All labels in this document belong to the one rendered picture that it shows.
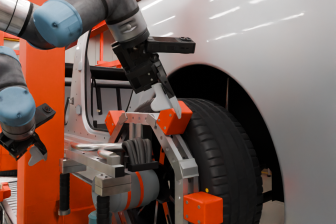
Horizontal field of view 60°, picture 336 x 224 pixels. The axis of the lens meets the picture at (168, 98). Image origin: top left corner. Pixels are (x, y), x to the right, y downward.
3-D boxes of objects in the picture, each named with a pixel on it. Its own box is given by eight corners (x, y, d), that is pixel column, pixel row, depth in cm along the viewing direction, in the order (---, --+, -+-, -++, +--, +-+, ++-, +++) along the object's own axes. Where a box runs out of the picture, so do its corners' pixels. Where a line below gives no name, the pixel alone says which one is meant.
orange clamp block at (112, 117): (131, 124, 125) (124, 110, 130) (114, 125, 120) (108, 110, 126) (125, 135, 129) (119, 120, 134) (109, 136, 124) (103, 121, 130)
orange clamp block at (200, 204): (201, 213, 89) (223, 223, 82) (182, 219, 85) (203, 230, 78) (201, 190, 90) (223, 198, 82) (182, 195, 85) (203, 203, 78)
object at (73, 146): (135, 151, 108) (135, 122, 109) (84, 156, 97) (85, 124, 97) (114, 146, 122) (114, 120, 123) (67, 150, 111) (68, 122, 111)
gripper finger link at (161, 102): (161, 127, 66) (143, 91, 66) (184, 116, 66) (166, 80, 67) (160, 128, 63) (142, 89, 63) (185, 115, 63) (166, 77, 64)
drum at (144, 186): (161, 207, 105) (161, 168, 105) (106, 221, 92) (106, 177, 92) (141, 198, 116) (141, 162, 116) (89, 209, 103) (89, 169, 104)
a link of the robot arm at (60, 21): (47, 56, 56) (89, 28, 62) (69, 47, 47) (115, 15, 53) (19, 20, 53) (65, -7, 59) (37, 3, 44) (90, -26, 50)
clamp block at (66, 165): (86, 170, 111) (87, 156, 111) (62, 174, 105) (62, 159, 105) (82, 168, 115) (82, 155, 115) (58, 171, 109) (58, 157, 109)
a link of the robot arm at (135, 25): (136, 4, 63) (143, 12, 56) (145, 23, 65) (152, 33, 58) (105, 19, 63) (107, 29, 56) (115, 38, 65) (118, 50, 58)
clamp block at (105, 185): (131, 191, 83) (131, 173, 84) (101, 197, 78) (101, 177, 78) (123, 187, 87) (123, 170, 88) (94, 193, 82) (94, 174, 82)
